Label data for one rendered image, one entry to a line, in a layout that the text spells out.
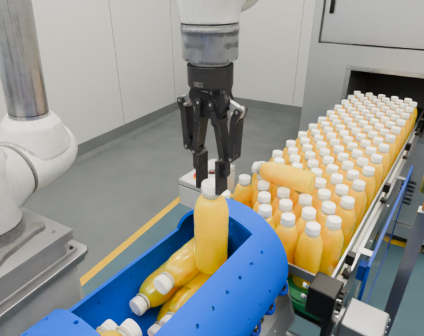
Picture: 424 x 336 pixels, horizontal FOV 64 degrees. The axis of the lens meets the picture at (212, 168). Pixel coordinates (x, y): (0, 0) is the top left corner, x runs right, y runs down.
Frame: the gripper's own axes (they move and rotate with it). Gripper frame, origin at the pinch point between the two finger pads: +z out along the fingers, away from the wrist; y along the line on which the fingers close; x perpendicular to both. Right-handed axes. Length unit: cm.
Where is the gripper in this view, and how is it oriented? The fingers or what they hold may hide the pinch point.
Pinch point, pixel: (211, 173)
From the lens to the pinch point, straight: 63.6
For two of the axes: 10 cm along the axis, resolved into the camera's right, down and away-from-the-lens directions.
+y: 8.1, 2.7, -5.2
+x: 5.9, -3.8, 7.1
